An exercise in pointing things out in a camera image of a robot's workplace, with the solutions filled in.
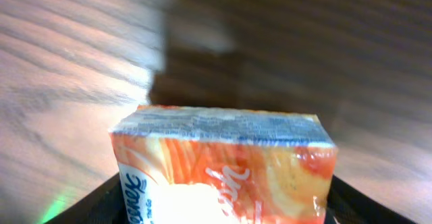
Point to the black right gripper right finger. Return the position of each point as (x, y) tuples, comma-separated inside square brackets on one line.
[(346, 204)]

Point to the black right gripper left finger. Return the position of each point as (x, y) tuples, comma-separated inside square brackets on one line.
[(104, 205)]

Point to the orange tissue pack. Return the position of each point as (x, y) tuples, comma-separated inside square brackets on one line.
[(213, 165)]

